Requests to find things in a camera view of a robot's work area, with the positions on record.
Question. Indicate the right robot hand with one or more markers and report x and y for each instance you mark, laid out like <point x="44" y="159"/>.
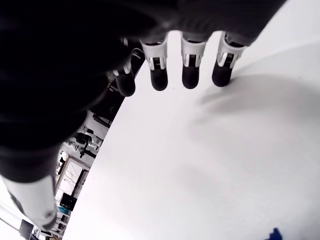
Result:
<point x="50" y="75"/>

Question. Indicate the blue Oreo cookie packet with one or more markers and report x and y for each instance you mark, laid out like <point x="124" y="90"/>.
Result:
<point x="275" y="234"/>

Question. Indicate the white framed panel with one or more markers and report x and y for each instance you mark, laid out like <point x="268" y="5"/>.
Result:
<point x="71" y="175"/>

